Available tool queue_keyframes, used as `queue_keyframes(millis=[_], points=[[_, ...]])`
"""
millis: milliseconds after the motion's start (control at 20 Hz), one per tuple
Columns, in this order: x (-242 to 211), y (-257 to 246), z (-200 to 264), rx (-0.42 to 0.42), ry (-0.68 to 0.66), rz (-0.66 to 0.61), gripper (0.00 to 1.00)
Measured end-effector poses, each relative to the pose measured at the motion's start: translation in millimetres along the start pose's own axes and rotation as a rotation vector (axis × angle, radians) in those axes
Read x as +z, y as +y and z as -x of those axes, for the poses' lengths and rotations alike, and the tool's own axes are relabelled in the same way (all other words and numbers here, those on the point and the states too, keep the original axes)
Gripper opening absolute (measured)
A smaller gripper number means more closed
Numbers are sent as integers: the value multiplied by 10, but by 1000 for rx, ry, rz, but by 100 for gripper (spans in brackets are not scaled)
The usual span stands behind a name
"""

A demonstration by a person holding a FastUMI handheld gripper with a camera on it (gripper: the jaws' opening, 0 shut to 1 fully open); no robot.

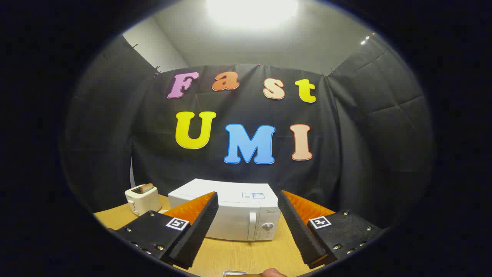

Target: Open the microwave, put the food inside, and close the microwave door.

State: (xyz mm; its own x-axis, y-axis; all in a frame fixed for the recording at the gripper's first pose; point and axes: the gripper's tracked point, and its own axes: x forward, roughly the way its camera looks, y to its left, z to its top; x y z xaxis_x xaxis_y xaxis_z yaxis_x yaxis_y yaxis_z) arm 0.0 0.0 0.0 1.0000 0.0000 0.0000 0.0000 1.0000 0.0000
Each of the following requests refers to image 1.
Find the white toaster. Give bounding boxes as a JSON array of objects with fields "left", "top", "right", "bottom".
[{"left": 125, "top": 184, "right": 162, "bottom": 216}]

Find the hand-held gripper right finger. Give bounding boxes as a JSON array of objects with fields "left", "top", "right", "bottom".
[{"left": 278, "top": 190, "right": 385, "bottom": 269}]

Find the ceiling light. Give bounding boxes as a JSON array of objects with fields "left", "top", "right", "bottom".
[{"left": 206, "top": 0, "right": 300, "bottom": 29}]

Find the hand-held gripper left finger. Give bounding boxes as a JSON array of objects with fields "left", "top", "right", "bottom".
[{"left": 115, "top": 191, "right": 219, "bottom": 270}]

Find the white microwave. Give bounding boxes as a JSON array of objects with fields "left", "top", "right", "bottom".
[{"left": 168, "top": 178, "right": 280, "bottom": 242}]

